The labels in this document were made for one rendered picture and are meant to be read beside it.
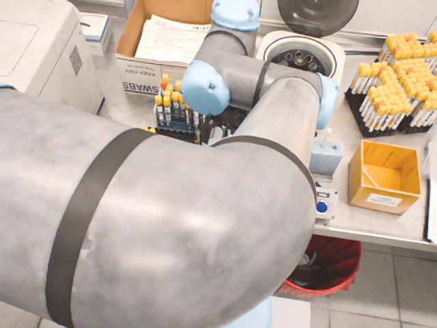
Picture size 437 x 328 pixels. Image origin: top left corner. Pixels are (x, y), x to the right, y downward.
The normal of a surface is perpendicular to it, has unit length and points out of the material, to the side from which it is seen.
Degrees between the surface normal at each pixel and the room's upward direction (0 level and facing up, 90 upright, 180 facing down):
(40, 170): 3
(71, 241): 33
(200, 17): 88
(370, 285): 0
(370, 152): 90
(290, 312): 1
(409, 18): 90
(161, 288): 48
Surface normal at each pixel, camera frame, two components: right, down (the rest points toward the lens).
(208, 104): -0.33, 0.79
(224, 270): 0.54, 0.16
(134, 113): 0.04, -0.54
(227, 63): -0.08, -0.28
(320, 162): -0.11, 0.84
